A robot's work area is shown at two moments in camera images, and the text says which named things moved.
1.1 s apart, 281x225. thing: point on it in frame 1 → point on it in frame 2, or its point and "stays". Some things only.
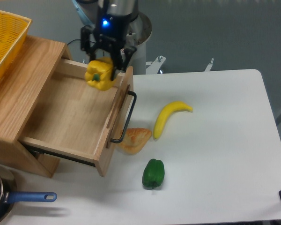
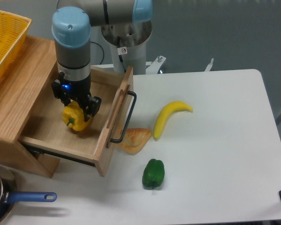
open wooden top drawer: (72, 117) stays
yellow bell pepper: (99, 73) → (73, 116)
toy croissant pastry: (134, 139) stays
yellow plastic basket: (8, 32) stays
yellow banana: (164, 114) stays
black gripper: (112, 30) → (77, 90)
